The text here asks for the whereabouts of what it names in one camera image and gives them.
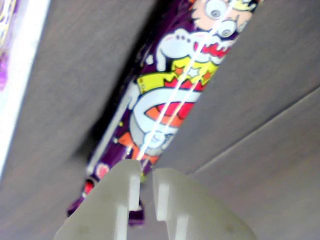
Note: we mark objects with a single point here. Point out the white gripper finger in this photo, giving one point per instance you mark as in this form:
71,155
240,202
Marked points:
200,212
105,205

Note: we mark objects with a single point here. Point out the purple cartoon candy stick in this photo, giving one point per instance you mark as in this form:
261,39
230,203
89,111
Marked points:
170,85

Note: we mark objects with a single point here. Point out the purple and white wrapper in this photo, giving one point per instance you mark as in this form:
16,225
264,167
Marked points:
15,75

